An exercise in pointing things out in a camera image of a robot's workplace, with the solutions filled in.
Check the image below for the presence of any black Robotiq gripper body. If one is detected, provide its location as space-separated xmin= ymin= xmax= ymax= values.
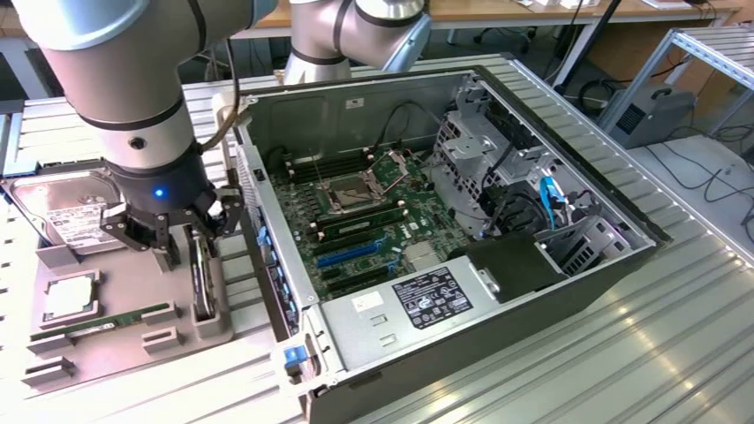
xmin=108 ymin=147 xmax=219 ymax=218

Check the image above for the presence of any graphics card with metal bracket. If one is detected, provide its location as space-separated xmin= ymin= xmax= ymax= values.
xmin=183 ymin=223 xmax=218 ymax=322

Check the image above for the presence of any silver hard disk drive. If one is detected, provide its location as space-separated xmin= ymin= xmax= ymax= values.
xmin=0 ymin=170 xmax=128 ymax=256

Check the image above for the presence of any thin metal locking lever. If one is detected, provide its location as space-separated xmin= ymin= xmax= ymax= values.
xmin=310 ymin=148 xmax=327 ymax=189

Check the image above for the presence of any silver CPU chip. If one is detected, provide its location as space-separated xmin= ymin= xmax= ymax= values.
xmin=46 ymin=277 xmax=99 ymax=317

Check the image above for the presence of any blue plastic disk carrier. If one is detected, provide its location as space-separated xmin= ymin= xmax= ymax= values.
xmin=0 ymin=150 xmax=114 ymax=208

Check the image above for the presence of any grey plastic parts rack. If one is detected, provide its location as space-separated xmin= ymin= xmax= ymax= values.
xmin=16 ymin=220 xmax=236 ymax=401

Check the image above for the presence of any CPU socket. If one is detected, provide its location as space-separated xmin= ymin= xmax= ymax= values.
xmin=320 ymin=174 xmax=385 ymax=216

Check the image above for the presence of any blue expansion slot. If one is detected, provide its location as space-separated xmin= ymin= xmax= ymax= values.
xmin=316 ymin=240 xmax=385 ymax=269

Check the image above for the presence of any labelled green RAM stick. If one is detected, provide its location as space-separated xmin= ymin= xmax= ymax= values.
xmin=320 ymin=211 xmax=409 ymax=239

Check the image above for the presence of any metal socket cover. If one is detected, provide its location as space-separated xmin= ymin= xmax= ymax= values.
xmin=364 ymin=149 xmax=414 ymax=195

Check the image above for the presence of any green Dell motherboard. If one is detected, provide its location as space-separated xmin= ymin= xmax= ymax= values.
xmin=271 ymin=148 xmax=473 ymax=299

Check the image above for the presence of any silver finned chipset heatsink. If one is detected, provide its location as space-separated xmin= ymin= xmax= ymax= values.
xmin=403 ymin=245 xmax=441 ymax=270

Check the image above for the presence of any grey power supply unit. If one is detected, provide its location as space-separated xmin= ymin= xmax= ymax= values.
xmin=316 ymin=264 xmax=478 ymax=372

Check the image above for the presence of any grey metal drive cage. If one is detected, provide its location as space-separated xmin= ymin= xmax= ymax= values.
xmin=433 ymin=109 xmax=567 ymax=235

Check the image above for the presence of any wooden office desk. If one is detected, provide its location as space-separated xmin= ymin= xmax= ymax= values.
xmin=433 ymin=0 xmax=745 ymax=89
xmin=0 ymin=0 xmax=295 ymax=101

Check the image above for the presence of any black plastic shroud box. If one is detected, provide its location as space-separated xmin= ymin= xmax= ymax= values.
xmin=450 ymin=231 xmax=570 ymax=304

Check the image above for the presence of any grey perforated disk bay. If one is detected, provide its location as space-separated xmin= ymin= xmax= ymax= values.
xmin=538 ymin=216 xmax=635 ymax=277

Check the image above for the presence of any black office chair base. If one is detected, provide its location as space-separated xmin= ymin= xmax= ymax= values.
xmin=447 ymin=25 xmax=538 ymax=45

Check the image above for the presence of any open black PC case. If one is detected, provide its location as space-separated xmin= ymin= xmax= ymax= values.
xmin=211 ymin=64 xmax=674 ymax=424

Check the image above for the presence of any robot wrist cable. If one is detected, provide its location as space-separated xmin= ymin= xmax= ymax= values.
xmin=196 ymin=37 xmax=247 ymax=149

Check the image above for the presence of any black looped wire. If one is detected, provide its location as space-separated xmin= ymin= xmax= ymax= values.
xmin=374 ymin=102 xmax=442 ymax=154

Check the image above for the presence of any blue flat wire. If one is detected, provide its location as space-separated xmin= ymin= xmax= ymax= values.
xmin=538 ymin=175 xmax=571 ymax=231

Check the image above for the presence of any grey box device with handle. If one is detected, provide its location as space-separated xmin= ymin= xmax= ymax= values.
xmin=606 ymin=86 xmax=699 ymax=149

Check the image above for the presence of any aluminium shelf frame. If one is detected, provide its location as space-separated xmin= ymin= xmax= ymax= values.
xmin=594 ymin=26 xmax=754 ymax=138

